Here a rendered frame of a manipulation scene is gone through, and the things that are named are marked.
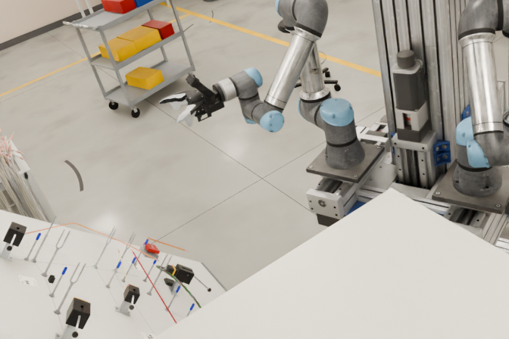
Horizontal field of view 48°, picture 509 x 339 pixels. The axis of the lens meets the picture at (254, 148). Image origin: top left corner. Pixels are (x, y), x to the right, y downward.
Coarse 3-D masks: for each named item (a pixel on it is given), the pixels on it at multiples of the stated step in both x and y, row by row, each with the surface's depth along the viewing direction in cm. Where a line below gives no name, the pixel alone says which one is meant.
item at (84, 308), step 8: (72, 304) 129; (80, 304) 130; (88, 304) 132; (72, 312) 127; (80, 312) 127; (88, 312) 128; (72, 320) 127; (80, 320) 127; (64, 328) 131; (72, 328) 129; (80, 328) 128; (56, 336) 129; (64, 336) 129; (72, 336) 122
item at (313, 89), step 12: (276, 0) 199; (288, 0) 193; (288, 12) 194; (288, 24) 198; (312, 48) 203; (312, 60) 205; (312, 72) 208; (312, 84) 210; (324, 84) 214; (300, 96) 216; (312, 96) 212; (324, 96) 212; (300, 108) 221; (312, 108) 214; (312, 120) 215
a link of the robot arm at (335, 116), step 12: (324, 108) 206; (336, 108) 204; (348, 108) 204; (324, 120) 205; (336, 120) 203; (348, 120) 204; (324, 132) 211; (336, 132) 205; (348, 132) 206; (336, 144) 208
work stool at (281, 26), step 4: (280, 24) 493; (280, 28) 490; (284, 28) 485; (284, 32) 486; (288, 32) 483; (324, 68) 537; (328, 68) 537; (324, 72) 534; (328, 72) 538; (328, 76) 539; (324, 80) 516; (328, 80) 514; (332, 80) 512; (336, 80) 510; (296, 84) 522; (300, 84) 522; (336, 84) 513; (336, 88) 512; (340, 88) 512
